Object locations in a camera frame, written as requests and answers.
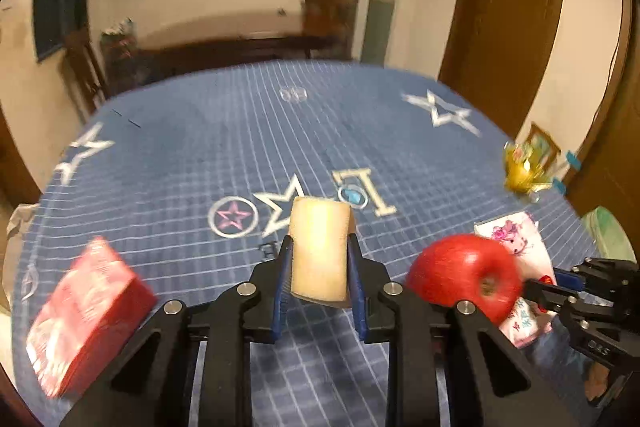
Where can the yellow orange sponge block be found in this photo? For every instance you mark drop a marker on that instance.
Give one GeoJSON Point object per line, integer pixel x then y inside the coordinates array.
{"type": "Point", "coordinates": [320, 228]}

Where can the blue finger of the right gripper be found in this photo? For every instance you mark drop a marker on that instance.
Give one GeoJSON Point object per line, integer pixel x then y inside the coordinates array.
{"type": "Point", "coordinates": [566, 279]}

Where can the dark chair at far left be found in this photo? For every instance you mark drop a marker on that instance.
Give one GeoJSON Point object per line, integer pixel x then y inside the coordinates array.
{"type": "Point", "coordinates": [85, 66]}

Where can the red tissue pack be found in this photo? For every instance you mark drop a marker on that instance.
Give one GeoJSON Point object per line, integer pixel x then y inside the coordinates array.
{"type": "Point", "coordinates": [90, 315]}

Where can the blue checked star tablecloth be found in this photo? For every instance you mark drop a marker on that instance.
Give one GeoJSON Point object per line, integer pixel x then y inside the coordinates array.
{"type": "Point", "coordinates": [190, 179]}

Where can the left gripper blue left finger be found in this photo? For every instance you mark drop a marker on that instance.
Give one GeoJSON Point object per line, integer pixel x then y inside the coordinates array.
{"type": "Point", "coordinates": [282, 290]}

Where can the yellow crinkled snack wrapper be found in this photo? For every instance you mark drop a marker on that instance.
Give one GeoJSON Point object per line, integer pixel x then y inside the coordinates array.
{"type": "Point", "coordinates": [524, 172]}

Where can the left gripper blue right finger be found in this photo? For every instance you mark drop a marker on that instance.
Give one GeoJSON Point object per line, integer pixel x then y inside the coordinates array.
{"type": "Point", "coordinates": [357, 292]}

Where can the small light wooden chair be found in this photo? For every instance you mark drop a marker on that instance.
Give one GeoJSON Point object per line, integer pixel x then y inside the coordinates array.
{"type": "Point", "coordinates": [545, 150]}

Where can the brown wooden door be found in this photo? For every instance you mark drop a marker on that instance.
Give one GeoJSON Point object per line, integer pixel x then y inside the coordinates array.
{"type": "Point", "coordinates": [496, 55]}

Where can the red apple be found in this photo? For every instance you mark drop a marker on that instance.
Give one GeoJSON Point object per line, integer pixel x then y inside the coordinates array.
{"type": "Point", "coordinates": [467, 267]}

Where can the round bin with green bag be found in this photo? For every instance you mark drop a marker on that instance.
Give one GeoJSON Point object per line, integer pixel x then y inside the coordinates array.
{"type": "Point", "coordinates": [608, 235]}

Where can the dark wooden long table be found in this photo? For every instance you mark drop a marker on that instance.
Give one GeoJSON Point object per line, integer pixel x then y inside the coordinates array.
{"type": "Point", "coordinates": [212, 43]}

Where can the colourful bag on far table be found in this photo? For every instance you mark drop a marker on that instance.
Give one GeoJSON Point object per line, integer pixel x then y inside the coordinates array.
{"type": "Point", "coordinates": [118, 43]}

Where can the blue tape strips on wall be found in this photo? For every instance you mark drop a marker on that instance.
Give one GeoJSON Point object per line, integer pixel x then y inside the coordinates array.
{"type": "Point", "coordinates": [563, 172]}

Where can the dark wooden dining chair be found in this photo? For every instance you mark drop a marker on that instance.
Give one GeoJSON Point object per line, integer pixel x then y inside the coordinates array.
{"type": "Point", "coordinates": [332, 24]}

